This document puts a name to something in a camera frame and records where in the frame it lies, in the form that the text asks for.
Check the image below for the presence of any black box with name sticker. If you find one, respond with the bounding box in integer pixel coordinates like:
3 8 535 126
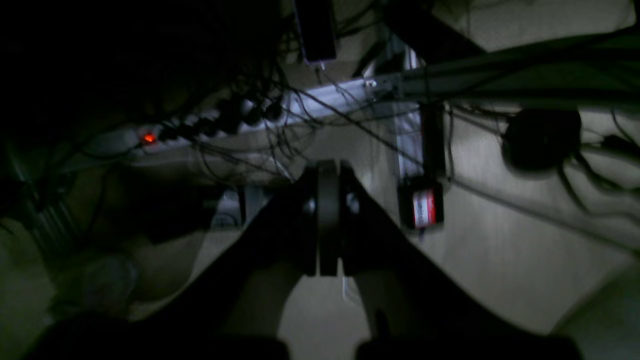
397 176 445 231

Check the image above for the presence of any aluminium table leg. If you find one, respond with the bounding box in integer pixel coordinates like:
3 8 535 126
392 45 431 181

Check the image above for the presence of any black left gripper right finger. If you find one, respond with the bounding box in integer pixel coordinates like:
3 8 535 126
320 161 583 360

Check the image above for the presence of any white power strip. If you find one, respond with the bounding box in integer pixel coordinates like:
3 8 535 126
80 76 419 161

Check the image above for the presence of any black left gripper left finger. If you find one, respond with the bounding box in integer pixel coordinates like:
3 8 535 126
25 163 320 360

